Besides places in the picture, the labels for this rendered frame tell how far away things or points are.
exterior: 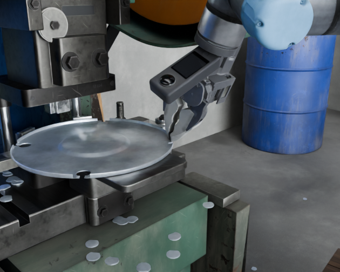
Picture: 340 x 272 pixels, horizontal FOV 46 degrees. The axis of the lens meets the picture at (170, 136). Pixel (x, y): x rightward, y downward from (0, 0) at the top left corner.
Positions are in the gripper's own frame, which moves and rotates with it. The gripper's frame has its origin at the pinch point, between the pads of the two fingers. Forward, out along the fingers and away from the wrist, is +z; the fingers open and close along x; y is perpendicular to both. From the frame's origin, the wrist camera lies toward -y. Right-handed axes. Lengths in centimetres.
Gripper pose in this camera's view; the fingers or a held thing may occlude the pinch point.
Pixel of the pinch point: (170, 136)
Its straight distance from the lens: 74.8
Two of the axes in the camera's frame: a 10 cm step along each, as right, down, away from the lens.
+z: -3.1, 7.6, 5.7
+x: -6.7, -6.1, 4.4
